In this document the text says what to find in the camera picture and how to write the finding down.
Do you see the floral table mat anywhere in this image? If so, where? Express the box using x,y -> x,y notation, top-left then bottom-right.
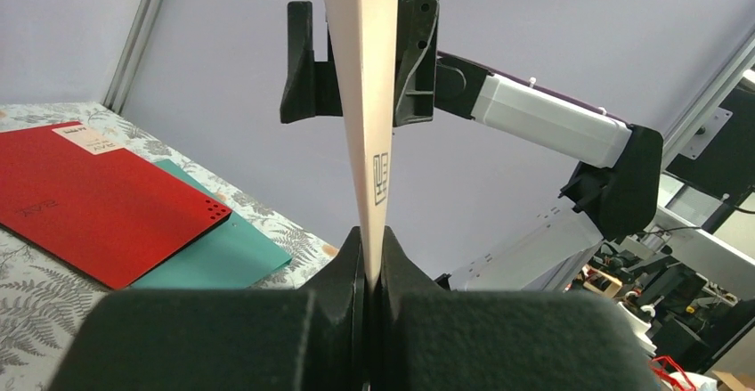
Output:
1,102 -> 337,390

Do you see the teal folder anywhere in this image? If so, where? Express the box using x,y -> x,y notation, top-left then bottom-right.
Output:
129,159 -> 295,290

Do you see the beige cardboard sheet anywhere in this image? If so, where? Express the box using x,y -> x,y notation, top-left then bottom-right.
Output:
324,0 -> 398,289

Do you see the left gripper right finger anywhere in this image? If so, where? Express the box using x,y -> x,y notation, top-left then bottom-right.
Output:
371,229 -> 657,390

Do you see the red folder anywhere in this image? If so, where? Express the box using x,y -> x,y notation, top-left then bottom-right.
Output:
1,122 -> 231,289

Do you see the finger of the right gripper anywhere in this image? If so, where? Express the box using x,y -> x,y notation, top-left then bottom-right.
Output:
394,0 -> 439,127
280,1 -> 343,124

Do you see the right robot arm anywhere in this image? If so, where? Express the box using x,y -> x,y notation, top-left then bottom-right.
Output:
280,0 -> 663,240

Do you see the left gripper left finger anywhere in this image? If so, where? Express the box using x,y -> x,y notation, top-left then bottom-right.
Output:
50,228 -> 367,390

